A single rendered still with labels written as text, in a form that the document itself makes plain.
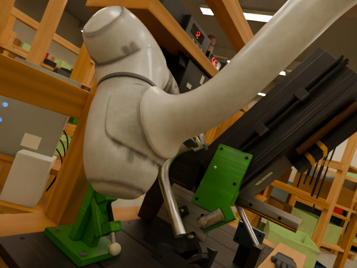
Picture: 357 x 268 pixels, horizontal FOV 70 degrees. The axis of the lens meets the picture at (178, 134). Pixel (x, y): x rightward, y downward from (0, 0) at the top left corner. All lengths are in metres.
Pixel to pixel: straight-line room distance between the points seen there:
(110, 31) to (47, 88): 0.41
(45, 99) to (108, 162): 0.48
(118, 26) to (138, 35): 0.03
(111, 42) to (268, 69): 0.22
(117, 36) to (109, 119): 0.13
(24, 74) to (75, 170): 0.29
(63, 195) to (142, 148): 0.55
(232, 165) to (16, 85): 0.62
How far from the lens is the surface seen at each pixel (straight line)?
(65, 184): 0.84
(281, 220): 0.88
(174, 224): 0.67
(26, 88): 0.75
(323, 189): 3.58
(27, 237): 0.73
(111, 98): 0.35
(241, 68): 0.31
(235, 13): 1.35
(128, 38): 0.40
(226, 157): 0.82
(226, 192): 0.79
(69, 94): 0.81
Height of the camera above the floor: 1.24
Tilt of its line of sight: 1 degrees up
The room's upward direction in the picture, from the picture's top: 21 degrees clockwise
